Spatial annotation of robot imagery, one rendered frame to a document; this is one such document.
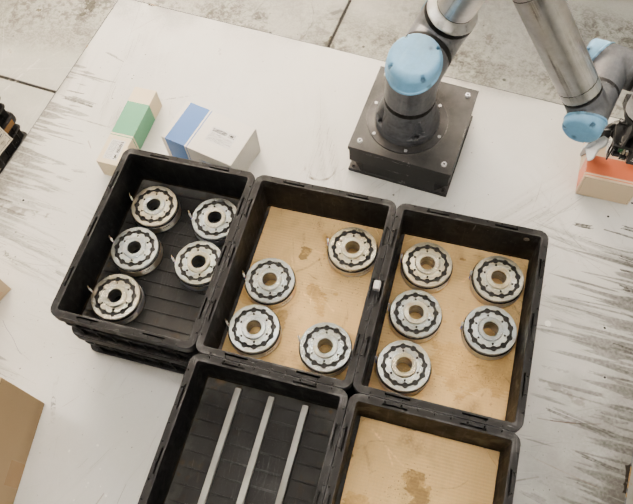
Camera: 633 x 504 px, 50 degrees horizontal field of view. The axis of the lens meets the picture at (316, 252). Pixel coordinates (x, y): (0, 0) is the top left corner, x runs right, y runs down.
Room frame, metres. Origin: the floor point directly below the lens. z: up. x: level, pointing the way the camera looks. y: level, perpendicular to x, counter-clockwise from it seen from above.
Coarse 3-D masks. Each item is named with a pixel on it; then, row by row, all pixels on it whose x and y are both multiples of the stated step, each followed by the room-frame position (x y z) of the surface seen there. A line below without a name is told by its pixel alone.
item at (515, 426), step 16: (400, 208) 0.67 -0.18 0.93; (416, 208) 0.67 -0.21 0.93; (400, 224) 0.64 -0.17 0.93; (480, 224) 0.61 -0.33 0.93; (496, 224) 0.61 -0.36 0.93; (544, 240) 0.56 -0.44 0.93; (544, 256) 0.53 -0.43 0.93; (384, 272) 0.54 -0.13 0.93; (384, 288) 0.50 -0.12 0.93; (368, 336) 0.41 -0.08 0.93; (528, 336) 0.38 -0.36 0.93; (368, 352) 0.38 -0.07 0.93; (528, 352) 0.35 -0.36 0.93; (528, 368) 0.32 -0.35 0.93; (528, 384) 0.29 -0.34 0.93; (400, 400) 0.29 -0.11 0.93; (416, 400) 0.29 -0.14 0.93; (464, 416) 0.25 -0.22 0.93; (480, 416) 0.25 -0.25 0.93
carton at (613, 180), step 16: (608, 144) 0.86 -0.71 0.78; (592, 160) 0.82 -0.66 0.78; (608, 160) 0.82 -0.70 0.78; (624, 160) 0.81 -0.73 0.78; (592, 176) 0.78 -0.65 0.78; (608, 176) 0.78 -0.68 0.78; (624, 176) 0.77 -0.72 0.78; (576, 192) 0.78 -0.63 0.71; (592, 192) 0.77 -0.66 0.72; (608, 192) 0.76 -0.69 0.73; (624, 192) 0.74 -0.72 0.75
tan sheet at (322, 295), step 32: (288, 224) 0.72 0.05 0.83; (320, 224) 0.71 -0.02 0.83; (352, 224) 0.70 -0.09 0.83; (256, 256) 0.66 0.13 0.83; (288, 256) 0.65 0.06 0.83; (320, 256) 0.64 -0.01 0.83; (320, 288) 0.56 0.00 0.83; (352, 288) 0.56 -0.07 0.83; (288, 320) 0.50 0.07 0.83; (320, 320) 0.49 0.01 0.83; (352, 320) 0.49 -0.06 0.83; (288, 352) 0.44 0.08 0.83
